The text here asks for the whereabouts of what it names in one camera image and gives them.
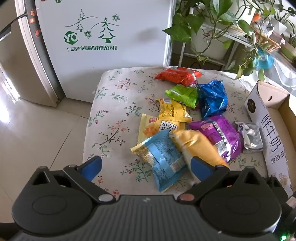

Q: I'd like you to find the light blue snack packet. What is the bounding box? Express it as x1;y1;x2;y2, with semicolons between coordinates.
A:
131;135;188;193

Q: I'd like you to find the black cable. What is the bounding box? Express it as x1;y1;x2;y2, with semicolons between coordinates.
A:
0;13;29;40

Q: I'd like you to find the wicker basket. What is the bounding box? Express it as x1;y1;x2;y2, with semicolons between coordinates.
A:
253;28;281;52

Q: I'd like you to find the white metal plant rack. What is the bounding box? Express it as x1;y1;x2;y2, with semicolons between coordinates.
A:
178;22;255;71

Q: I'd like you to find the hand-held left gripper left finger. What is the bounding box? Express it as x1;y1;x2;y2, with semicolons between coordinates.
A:
31;156;116;204

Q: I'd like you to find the green snack packet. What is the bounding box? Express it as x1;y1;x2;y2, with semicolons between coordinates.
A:
165;84;199;109

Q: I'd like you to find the yellow white-label snack packet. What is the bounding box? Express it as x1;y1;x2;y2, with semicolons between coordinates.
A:
137;113;185;144

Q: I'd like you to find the cardboard box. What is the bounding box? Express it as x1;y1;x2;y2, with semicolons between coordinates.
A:
244;80;296;197

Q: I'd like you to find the red snack packet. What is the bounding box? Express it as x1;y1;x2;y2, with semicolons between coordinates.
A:
154;67;202;86

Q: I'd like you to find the white square plant pot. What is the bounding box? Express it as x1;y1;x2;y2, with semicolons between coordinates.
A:
270;17;288;35

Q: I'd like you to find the white chest freezer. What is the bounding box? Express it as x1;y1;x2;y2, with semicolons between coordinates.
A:
0;0;174;107

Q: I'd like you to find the blue foil snack packet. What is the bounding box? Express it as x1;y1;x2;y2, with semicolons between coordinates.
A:
197;80;228;119

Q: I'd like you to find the pothos plant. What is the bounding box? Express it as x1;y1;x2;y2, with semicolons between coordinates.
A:
162;0;296;80

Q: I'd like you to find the small yellow snack packet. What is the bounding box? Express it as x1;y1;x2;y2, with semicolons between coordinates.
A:
156;98;193;122

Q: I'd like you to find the gold snack packet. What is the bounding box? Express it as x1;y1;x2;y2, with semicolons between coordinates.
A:
172;129;230;186

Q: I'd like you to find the table with white cloth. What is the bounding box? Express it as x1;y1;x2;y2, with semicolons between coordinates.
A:
254;14;296;93

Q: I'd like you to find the silver foil packet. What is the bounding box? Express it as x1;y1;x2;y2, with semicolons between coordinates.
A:
233;121;264;152

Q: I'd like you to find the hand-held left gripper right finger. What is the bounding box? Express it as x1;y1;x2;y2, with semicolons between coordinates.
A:
177;156;266;205

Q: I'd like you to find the green and white plant pot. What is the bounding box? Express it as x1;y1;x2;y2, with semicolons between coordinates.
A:
281;42;296;62

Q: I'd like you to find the purple snack packet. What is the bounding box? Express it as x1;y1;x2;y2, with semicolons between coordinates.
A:
186;115;245;163

